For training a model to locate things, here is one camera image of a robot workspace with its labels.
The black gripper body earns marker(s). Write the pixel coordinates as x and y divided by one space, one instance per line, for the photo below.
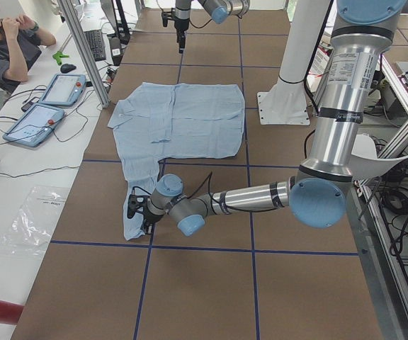
151 217
180 25

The light blue button shirt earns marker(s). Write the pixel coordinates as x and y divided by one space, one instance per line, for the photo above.
181 121

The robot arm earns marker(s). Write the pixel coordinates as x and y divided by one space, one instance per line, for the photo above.
218 10
316 195

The black computer keyboard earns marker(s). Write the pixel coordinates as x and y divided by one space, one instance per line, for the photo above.
95 41

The black computer mouse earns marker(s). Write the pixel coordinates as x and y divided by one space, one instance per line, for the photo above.
67 68

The clear plastic bag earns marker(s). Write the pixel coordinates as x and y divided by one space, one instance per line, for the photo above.
31 230

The green plastic tool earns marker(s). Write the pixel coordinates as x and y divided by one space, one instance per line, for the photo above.
59 56

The upper blue teach pendant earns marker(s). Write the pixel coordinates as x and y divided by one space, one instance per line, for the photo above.
64 90

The blue teach pendant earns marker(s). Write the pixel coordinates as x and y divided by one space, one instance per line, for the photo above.
64 90
36 124

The lower blue teach pendant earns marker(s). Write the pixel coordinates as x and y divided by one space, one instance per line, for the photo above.
36 124

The black smartphone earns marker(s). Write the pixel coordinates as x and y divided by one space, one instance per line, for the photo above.
27 106

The seated person in grey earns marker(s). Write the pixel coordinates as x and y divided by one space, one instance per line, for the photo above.
21 38

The white curved paper sheet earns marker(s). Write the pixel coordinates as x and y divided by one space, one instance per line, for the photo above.
364 162

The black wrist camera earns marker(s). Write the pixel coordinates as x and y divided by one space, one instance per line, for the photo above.
136 204
167 16

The aluminium frame post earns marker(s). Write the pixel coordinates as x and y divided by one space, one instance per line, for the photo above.
84 50

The aluminium frame rack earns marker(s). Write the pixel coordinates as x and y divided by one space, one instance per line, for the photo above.
380 222

